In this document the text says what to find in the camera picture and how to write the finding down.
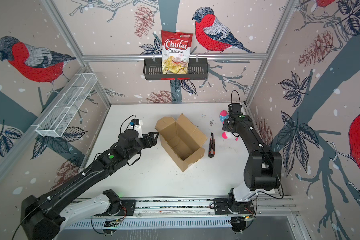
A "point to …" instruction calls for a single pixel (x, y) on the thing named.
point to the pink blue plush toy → (223, 115)
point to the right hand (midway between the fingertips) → (228, 128)
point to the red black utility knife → (211, 152)
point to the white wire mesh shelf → (59, 118)
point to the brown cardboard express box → (182, 139)
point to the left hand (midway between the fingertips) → (153, 134)
